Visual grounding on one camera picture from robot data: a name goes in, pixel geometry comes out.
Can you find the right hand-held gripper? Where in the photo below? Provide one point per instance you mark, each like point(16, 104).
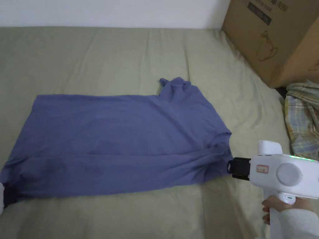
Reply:
point(286, 174)

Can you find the person's right forearm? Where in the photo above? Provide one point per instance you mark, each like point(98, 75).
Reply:
point(299, 224)

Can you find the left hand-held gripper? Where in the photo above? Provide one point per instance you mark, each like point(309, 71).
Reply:
point(1, 196)

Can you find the dark blue shirt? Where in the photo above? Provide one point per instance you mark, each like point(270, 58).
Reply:
point(117, 139)

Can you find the brown cardboard carton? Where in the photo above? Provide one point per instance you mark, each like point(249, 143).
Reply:
point(271, 37)

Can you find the plaid yellow blue cloth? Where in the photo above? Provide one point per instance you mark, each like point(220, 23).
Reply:
point(302, 117)

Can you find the bed with pale green sheet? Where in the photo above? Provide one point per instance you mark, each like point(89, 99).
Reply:
point(124, 59)

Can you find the person's right hand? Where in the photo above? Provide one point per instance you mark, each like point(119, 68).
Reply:
point(273, 206)

